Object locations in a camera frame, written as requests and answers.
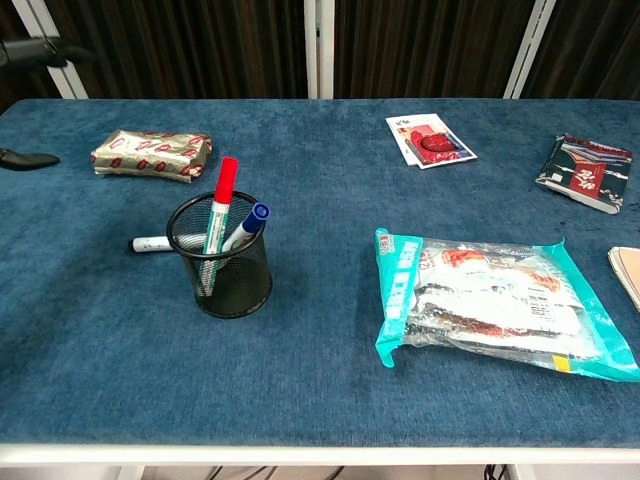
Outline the beige paper stack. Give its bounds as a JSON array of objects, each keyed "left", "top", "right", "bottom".
[{"left": 607, "top": 245, "right": 640, "bottom": 314}]

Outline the black mesh pen holder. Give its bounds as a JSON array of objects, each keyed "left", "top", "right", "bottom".
[{"left": 165, "top": 190, "right": 274, "bottom": 319}]

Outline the red cap marker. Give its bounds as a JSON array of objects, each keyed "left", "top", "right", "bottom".
[{"left": 196, "top": 156, "right": 240, "bottom": 300}]

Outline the blue velvet table cloth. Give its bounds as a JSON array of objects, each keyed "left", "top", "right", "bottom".
[{"left": 0, "top": 98, "right": 640, "bottom": 449}]

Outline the teal clear snack bag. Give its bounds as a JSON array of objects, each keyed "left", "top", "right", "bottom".
[{"left": 374, "top": 227, "right": 640, "bottom": 384}]

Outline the white frame post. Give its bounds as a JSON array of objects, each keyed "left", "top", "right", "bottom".
[
  {"left": 11, "top": 0, "right": 90, "bottom": 100},
  {"left": 303, "top": 0, "right": 335, "bottom": 100},
  {"left": 502, "top": 0, "right": 558, "bottom": 100}
]

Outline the black cap white marker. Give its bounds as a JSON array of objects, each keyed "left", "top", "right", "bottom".
[{"left": 130, "top": 233, "right": 202, "bottom": 255}]

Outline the gold red snack package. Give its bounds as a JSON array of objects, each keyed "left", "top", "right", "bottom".
[{"left": 90, "top": 129, "right": 213, "bottom": 184}]

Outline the blue cap marker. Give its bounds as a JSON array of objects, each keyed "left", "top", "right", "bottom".
[{"left": 220, "top": 201, "right": 273, "bottom": 253}]

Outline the white red printed booklet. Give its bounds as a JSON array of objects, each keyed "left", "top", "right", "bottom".
[{"left": 385, "top": 113, "right": 479, "bottom": 171}]

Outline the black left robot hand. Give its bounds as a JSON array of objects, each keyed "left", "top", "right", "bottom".
[{"left": 0, "top": 34, "right": 97, "bottom": 173}]

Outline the dark cover book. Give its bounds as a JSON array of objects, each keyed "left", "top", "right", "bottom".
[{"left": 534, "top": 132, "right": 635, "bottom": 216}]

